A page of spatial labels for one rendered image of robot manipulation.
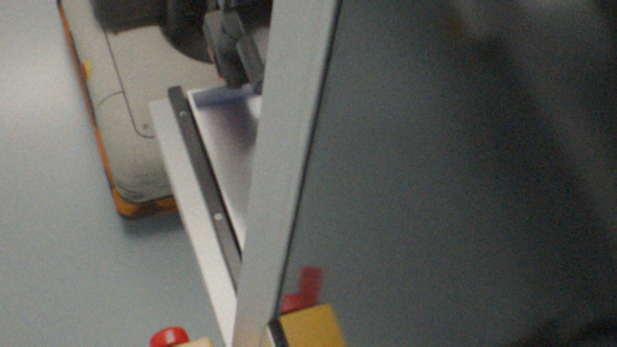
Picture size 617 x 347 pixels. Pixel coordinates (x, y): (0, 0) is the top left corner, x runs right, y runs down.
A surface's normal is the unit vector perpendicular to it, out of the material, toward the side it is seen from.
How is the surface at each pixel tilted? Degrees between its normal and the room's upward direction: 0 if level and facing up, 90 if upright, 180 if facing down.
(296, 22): 90
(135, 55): 0
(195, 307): 0
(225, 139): 0
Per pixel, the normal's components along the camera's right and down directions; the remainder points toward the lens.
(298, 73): -0.94, 0.22
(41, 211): 0.11, -0.52
